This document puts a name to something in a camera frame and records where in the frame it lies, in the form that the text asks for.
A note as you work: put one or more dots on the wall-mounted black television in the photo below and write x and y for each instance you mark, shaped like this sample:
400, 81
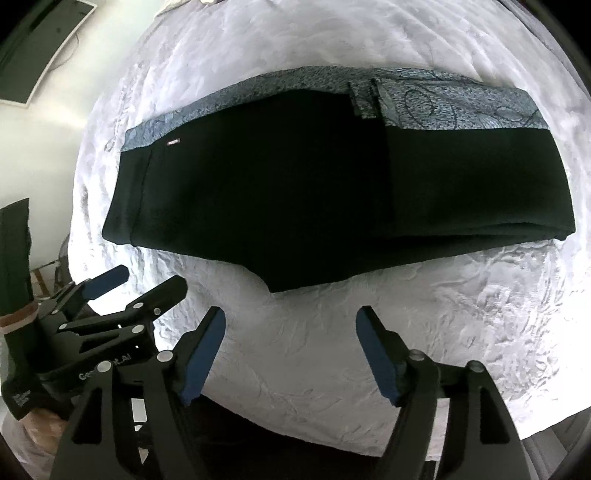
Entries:
33, 33

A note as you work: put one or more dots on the operator left hand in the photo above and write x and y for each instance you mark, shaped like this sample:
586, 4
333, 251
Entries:
43, 426

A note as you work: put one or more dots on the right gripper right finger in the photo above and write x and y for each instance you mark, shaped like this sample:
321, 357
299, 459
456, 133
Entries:
453, 422

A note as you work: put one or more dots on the black pants with patterned trim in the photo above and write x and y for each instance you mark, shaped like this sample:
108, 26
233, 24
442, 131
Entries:
317, 174

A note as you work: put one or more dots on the lavender embossed bedspread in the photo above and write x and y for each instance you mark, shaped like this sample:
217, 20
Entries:
291, 362

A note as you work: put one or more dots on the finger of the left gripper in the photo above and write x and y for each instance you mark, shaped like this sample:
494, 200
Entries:
96, 287
150, 305

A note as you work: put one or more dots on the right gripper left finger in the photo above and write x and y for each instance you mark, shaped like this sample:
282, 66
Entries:
130, 422

